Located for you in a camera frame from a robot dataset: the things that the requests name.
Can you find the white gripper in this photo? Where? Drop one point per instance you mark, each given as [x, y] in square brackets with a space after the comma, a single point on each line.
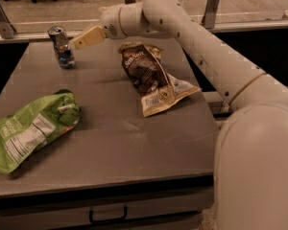
[109, 22]

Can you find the redbull can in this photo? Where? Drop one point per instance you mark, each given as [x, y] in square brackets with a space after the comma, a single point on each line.
[63, 52]

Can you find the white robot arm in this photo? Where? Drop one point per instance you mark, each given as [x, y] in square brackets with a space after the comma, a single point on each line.
[251, 152]

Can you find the brown chip bag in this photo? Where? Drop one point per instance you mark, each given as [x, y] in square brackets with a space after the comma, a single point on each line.
[158, 89]

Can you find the green chip bag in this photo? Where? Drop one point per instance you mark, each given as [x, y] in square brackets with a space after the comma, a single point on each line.
[34, 126]

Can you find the glass partition panel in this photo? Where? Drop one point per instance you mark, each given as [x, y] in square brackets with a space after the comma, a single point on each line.
[28, 16]

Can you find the grey drawer front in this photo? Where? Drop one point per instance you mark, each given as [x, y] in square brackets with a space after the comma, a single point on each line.
[179, 209]

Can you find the left metal bracket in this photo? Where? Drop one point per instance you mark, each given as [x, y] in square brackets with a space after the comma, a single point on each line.
[7, 30]

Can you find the right metal bracket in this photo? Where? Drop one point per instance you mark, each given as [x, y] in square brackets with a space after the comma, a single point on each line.
[210, 12]

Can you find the black drawer handle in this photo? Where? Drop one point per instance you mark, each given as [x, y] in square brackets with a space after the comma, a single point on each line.
[107, 214]

